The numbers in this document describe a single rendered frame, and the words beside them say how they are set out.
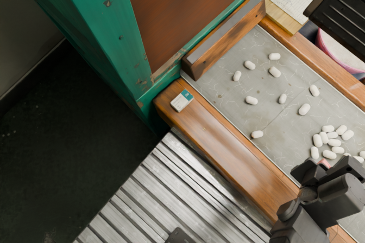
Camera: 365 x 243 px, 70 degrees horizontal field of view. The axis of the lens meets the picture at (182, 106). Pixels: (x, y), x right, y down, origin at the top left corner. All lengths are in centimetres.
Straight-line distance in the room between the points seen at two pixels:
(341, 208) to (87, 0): 50
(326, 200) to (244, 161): 26
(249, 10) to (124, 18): 45
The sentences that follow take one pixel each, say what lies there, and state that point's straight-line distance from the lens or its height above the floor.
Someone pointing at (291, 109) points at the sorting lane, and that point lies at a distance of 82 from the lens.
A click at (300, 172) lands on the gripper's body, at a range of 67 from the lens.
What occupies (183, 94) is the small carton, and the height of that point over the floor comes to 79.
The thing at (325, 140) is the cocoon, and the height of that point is 76.
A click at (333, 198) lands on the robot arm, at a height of 101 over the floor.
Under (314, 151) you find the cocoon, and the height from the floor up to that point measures 76.
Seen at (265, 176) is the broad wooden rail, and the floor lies 76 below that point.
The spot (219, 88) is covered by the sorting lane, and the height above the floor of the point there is 74.
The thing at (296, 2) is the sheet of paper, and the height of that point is 78.
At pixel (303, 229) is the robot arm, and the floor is 101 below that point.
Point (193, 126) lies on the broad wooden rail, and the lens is 72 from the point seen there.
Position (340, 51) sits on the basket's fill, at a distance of 97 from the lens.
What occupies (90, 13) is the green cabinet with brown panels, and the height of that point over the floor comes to 120.
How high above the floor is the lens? 148
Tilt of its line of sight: 75 degrees down
